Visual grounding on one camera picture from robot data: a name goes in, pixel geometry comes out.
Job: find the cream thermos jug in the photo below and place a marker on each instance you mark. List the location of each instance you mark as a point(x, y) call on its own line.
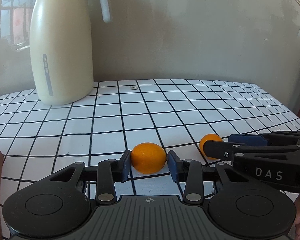
point(61, 50)

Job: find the small kumquat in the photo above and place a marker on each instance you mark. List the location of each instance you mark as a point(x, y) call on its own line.
point(148, 158)
point(206, 145)

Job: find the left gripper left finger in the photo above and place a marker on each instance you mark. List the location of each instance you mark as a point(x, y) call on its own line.
point(63, 202)

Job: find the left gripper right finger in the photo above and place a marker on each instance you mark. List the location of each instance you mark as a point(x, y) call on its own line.
point(218, 202)

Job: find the checkered white tablecloth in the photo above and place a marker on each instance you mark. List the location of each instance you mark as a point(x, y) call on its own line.
point(37, 140)

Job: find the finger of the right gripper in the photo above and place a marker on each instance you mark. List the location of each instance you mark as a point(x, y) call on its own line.
point(226, 150)
point(276, 138)

